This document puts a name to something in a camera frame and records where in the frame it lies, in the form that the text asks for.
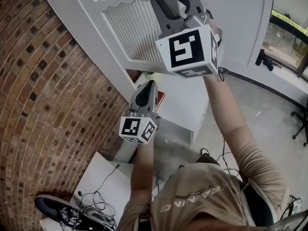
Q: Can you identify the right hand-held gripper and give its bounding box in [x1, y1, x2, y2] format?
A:
[151, 0, 223, 79]

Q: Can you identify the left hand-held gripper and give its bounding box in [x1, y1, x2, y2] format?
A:
[119, 80, 162, 145]

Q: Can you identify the white cabinet door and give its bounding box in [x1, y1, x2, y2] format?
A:
[38, 0, 207, 92]

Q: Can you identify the person's left forearm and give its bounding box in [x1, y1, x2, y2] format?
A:
[129, 138, 156, 206]

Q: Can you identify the person's right forearm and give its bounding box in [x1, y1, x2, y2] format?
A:
[203, 74, 252, 151]

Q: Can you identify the white desk with hutch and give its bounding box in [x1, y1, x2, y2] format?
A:
[38, 0, 251, 146]

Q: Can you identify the red hardcover book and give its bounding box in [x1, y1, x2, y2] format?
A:
[156, 90, 166, 105]

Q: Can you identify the person's right black shoe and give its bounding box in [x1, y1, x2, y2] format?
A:
[196, 148, 221, 166]

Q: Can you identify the black framed glass window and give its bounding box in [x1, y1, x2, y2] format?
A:
[262, 7, 308, 78]

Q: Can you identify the person's beige shirt torso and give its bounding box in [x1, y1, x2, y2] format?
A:
[117, 126, 291, 231]

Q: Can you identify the black office chair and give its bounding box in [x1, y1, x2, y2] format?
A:
[290, 104, 308, 147]

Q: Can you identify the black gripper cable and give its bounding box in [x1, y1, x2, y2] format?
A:
[216, 66, 229, 82]

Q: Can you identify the black shoulder strap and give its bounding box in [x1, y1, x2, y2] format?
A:
[138, 214, 152, 231]
[243, 180, 275, 226]

